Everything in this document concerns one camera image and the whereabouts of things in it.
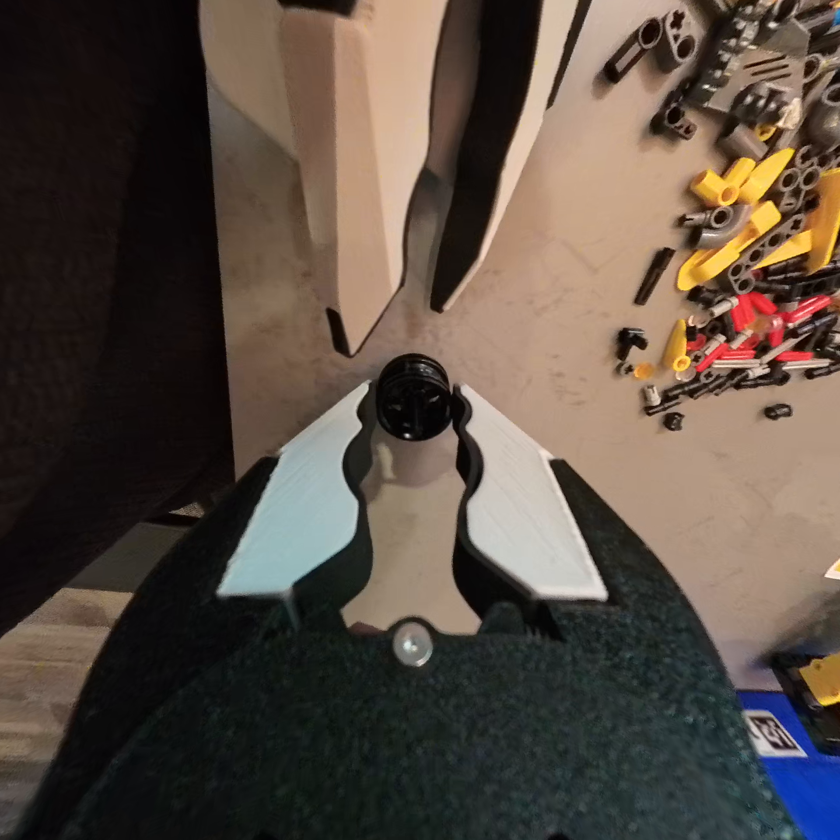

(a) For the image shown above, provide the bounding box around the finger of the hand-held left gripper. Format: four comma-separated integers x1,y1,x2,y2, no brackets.
430,0,595,312
279,0,460,358

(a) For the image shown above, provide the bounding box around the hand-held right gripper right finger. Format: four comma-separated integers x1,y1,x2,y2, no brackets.
451,382,610,619

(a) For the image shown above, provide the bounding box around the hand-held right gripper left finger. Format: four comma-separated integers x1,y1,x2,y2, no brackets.
215,381,378,631

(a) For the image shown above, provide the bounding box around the black toy wheel rim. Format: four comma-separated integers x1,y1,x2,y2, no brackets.
375,353,455,441

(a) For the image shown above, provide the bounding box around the pile of toy building parts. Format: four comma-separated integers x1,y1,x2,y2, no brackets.
594,0,840,434

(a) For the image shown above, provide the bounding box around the person's black sweater torso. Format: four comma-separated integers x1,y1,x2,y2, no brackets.
0,0,236,634

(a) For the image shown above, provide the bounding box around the yellow toy vehicle assembly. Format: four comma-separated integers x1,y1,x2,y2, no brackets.
771,650,840,752

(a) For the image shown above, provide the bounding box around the blue plastic bin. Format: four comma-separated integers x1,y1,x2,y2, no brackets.
735,689,840,840

